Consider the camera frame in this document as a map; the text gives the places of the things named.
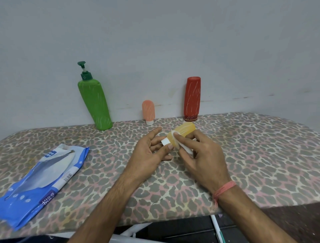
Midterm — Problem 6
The blue plastic pouch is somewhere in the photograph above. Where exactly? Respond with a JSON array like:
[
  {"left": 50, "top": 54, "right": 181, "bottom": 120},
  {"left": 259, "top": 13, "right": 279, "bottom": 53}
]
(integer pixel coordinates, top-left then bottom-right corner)
[{"left": 0, "top": 143, "right": 90, "bottom": 231}]

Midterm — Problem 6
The green pump bottle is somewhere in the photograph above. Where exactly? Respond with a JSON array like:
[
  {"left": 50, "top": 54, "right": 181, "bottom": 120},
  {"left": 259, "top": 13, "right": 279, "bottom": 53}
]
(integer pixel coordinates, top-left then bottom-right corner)
[{"left": 77, "top": 61, "right": 114, "bottom": 131}]

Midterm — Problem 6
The white metal table frame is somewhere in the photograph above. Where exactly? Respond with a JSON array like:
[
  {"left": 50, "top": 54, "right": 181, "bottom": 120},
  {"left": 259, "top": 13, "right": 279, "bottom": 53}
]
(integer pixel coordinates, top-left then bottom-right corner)
[{"left": 47, "top": 214, "right": 226, "bottom": 243}]

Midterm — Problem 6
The person's left forearm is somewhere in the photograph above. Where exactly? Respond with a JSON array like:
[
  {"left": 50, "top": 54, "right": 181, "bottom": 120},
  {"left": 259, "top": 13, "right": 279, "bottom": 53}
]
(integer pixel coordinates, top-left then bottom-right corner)
[{"left": 67, "top": 173, "right": 143, "bottom": 243}]

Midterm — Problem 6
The person's right hand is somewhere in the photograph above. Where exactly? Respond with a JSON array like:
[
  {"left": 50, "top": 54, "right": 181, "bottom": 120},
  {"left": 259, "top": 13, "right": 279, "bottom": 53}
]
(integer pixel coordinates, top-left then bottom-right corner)
[{"left": 173, "top": 129, "right": 232, "bottom": 194}]

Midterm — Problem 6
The person's right forearm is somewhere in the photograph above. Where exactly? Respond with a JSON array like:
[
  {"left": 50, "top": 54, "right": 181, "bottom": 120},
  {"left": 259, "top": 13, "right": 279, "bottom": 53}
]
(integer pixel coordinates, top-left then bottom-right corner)
[{"left": 216, "top": 184, "right": 298, "bottom": 243}]

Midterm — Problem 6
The red bottle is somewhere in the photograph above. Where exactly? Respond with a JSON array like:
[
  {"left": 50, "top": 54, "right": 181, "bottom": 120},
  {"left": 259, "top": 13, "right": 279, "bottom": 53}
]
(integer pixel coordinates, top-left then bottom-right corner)
[{"left": 184, "top": 76, "right": 201, "bottom": 122}]

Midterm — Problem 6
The person's left hand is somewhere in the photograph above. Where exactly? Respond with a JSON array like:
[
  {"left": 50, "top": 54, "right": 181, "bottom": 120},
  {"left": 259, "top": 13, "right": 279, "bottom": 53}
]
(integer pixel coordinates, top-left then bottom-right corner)
[{"left": 124, "top": 127, "right": 174, "bottom": 184}]

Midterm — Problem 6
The red thread wristband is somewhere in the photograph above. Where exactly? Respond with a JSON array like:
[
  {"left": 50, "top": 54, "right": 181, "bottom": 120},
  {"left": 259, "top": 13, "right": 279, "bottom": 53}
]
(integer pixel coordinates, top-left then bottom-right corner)
[{"left": 212, "top": 180, "right": 237, "bottom": 209}]

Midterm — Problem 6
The leopard print table cover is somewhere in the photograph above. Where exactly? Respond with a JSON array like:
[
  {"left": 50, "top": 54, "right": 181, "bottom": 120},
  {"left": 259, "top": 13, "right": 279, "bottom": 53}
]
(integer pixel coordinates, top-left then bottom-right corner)
[{"left": 0, "top": 112, "right": 320, "bottom": 240}]

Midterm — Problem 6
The small pink white-capped tube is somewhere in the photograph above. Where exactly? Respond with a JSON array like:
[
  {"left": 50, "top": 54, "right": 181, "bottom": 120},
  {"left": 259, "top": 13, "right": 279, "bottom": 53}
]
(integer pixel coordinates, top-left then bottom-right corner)
[{"left": 142, "top": 100, "right": 156, "bottom": 126}]

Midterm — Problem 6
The small yellow white-capped bottle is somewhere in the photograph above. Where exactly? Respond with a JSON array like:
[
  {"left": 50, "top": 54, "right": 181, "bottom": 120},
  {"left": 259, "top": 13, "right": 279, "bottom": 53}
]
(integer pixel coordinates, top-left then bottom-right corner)
[{"left": 161, "top": 122, "right": 196, "bottom": 156}]

